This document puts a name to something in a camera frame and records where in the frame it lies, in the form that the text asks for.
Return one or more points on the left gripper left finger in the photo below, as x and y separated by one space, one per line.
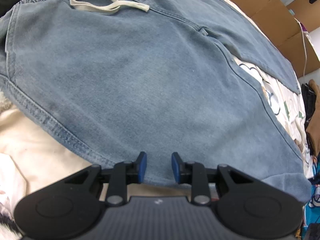
117 178

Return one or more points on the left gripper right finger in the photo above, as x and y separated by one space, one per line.
199 178

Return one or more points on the blue denim pants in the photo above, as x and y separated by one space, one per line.
150 79

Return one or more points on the cream patterned bed sheet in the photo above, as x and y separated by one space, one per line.
37 154

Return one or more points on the teal patterned cloth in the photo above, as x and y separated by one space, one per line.
311 210

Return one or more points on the brown garment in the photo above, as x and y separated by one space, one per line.
313 129

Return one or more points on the black garment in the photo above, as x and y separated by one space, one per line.
309 98

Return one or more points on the brown cardboard box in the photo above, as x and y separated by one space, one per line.
277 23

